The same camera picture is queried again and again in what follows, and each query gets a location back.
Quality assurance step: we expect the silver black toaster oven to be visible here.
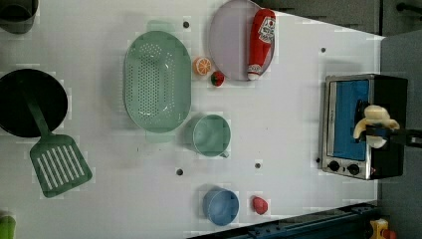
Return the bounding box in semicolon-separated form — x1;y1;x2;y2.
321;74;408;180

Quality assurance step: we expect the bright green object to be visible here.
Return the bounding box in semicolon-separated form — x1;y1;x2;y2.
0;216;16;239

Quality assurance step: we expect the black round pot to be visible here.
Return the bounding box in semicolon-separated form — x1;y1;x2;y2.
0;69;69;137

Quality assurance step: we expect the small red strawberry toy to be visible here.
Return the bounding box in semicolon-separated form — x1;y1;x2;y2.
211;71;225;87

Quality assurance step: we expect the green mug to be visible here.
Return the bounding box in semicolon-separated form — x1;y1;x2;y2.
184;115;231;158

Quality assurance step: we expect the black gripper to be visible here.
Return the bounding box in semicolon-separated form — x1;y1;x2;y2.
353;100;422;148

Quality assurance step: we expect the green oval colander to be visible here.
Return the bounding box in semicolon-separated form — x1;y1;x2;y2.
123;31;191;133

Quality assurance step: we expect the dark cylindrical cup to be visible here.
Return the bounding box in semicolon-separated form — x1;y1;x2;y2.
0;0;39;35

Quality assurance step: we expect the yellow plush banana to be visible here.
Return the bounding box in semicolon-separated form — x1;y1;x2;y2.
364;105;400;148

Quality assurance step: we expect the red plush ketchup bottle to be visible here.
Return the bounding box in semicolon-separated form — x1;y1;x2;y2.
247;8;276;81

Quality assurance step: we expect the grey round plate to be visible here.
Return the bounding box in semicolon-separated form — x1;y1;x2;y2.
208;0;275;81

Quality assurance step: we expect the large red strawberry toy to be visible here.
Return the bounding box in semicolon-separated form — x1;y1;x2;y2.
252;196;269;215

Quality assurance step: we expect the blue mug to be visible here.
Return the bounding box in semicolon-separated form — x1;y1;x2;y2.
202;186;240;226

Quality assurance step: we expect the green slotted spatula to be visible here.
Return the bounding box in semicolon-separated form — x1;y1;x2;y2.
22;90;93;198

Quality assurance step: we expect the yellow red toy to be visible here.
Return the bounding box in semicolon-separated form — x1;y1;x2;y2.
370;219;397;239

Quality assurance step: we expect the orange slice toy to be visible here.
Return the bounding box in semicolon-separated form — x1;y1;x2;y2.
193;57;212;76

